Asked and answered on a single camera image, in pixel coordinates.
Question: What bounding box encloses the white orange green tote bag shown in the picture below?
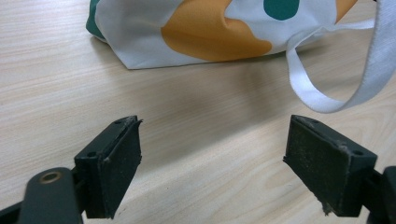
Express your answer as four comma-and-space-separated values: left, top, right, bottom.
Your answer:
85, 0, 396, 114

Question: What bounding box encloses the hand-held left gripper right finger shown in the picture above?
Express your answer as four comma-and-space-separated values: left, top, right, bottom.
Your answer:
282, 114, 378, 217

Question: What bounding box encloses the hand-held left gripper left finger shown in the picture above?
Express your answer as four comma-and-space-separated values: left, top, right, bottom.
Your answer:
74, 115, 144, 219

